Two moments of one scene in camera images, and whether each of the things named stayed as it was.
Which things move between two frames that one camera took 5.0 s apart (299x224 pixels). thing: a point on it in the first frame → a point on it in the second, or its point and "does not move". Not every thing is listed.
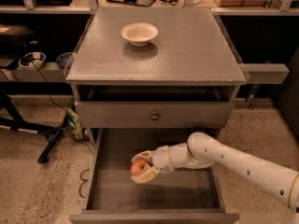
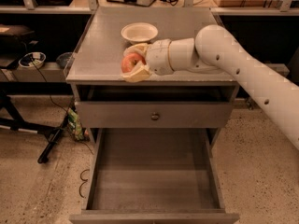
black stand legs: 52,132 does not move
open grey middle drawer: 182,196 does not move
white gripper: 162,159 → 158,57
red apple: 139,167 → 130,61
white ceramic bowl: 139,34 does not move
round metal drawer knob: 155,117 does not move
